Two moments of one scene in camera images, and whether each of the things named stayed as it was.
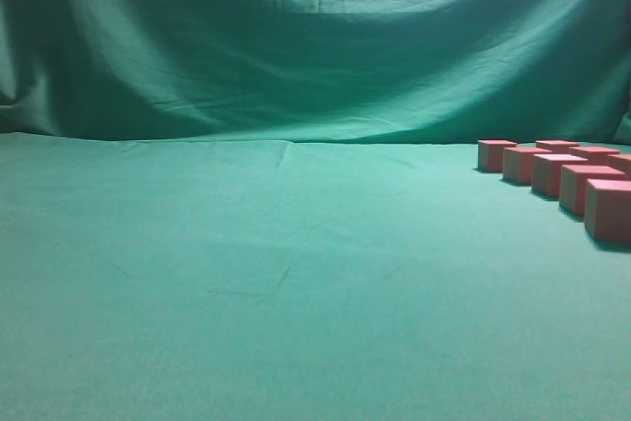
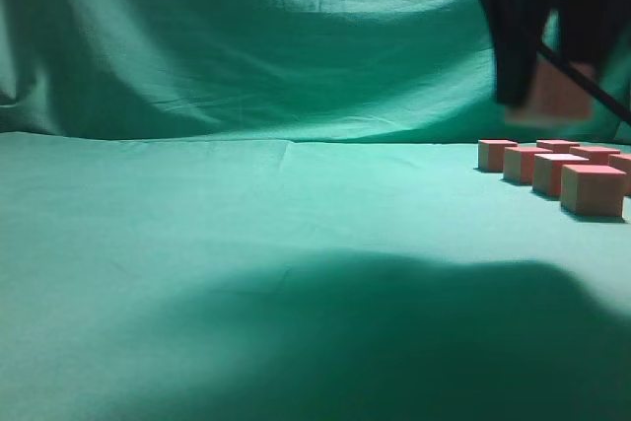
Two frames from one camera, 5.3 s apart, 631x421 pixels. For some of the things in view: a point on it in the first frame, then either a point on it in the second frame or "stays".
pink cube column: [621, 163] stays
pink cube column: [573, 181] stays
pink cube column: [490, 154] stays
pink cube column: [607, 209] -> [556, 99]
